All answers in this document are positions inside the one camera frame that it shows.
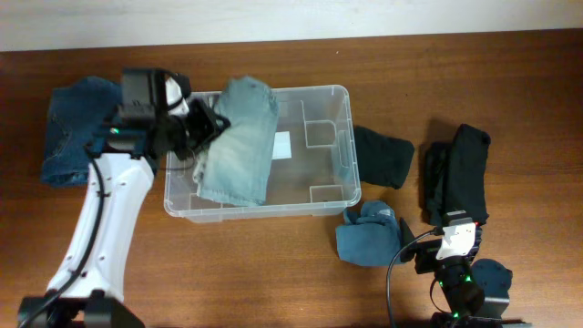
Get blue cloth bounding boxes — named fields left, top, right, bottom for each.
left=335, top=200, right=403, bottom=267

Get light blue jeans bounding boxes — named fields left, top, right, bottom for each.
left=193, top=77, right=280, bottom=207

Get small black cloth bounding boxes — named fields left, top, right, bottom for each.
left=354, top=126, right=414, bottom=190

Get large black garment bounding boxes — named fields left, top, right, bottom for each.
left=424, top=124, right=491, bottom=226

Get dark blue jeans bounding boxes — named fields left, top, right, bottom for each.
left=41, top=77, right=122, bottom=187

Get clear plastic storage bin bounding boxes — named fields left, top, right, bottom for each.
left=164, top=85, right=362, bottom=223

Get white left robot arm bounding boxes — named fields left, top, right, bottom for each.
left=18, top=68, right=230, bottom=327

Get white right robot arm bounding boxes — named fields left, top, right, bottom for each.
left=398, top=210, right=532, bottom=327

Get white label in bin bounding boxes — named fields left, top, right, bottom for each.
left=272, top=131, right=292, bottom=160

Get right black camera cable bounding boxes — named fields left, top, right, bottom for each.
left=385, top=226, right=445, bottom=328

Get black camera cable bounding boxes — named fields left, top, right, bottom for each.
left=17, top=145, right=108, bottom=328
left=385, top=226, right=445, bottom=328

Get left black camera cable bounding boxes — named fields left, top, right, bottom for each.
left=17, top=145, right=108, bottom=328

